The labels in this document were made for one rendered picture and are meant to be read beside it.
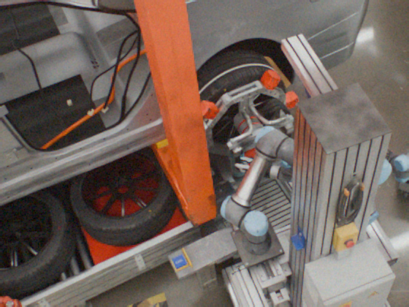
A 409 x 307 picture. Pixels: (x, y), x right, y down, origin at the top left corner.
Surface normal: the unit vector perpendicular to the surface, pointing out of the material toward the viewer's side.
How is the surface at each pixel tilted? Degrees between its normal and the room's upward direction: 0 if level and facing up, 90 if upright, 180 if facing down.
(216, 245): 0
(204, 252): 0
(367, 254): 0
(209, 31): 90
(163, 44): 90
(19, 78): 50
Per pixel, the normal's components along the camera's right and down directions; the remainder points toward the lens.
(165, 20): 0.47, 0.69
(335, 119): -0.03, -0.62
